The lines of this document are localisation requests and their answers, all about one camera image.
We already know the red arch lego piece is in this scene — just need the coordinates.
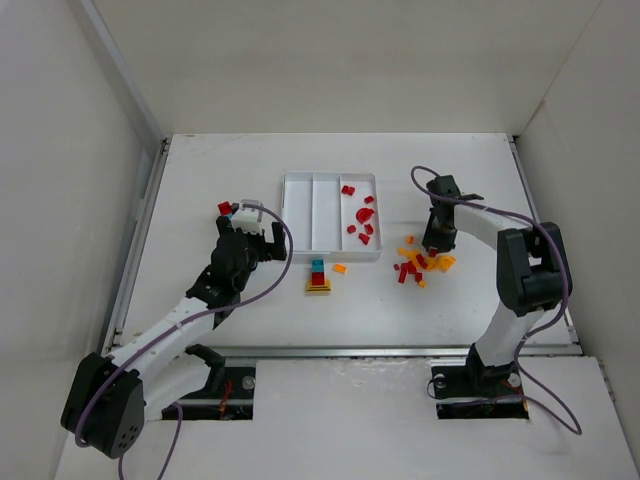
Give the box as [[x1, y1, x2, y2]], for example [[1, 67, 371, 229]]
[[355, 207, 375, 224]]

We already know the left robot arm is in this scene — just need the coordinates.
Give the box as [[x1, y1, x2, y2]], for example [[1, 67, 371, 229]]
[[60, 216, 293, 459]]

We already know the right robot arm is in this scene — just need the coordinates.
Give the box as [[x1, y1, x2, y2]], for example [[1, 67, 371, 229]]
[[422, 174, 572, 395]]

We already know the red orange lego pile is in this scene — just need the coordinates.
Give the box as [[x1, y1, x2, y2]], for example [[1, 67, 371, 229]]
[[393, 235, 456, 288]]

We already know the red teal yellow duplo tower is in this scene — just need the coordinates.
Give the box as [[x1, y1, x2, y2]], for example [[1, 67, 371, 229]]
[[217, 201, 240, 218]]

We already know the teal red yellow duplo stack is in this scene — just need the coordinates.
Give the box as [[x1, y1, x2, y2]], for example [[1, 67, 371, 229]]
[[305, 258, 332, 293]]

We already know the white three-compartment tray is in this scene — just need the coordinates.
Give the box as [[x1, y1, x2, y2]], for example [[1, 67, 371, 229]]
[[282, 172, 382, 263]]

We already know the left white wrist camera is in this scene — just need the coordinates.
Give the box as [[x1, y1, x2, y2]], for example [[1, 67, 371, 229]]
[[230, 199, 263, 235]]

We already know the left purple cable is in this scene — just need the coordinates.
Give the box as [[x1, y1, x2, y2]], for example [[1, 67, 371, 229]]
[[73, 204, 295, 480]]

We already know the purple cable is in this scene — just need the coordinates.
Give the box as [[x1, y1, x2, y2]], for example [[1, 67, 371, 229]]
[[410, 165, 583, 436], [73, 204, 295, 480]]

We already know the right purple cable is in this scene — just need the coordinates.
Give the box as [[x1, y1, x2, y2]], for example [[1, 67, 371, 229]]
[[410, 165, 583, 436]]

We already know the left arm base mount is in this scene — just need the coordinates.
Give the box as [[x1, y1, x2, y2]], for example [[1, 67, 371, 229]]
[[178, 344, 256, 421]]

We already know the aluminium front rail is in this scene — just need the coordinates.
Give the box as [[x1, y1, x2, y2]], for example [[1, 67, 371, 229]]
[[214, 347, 469, 359]]

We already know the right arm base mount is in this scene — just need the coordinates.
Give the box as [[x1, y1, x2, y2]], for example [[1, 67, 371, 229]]
[[430, 364, 529, 420]]

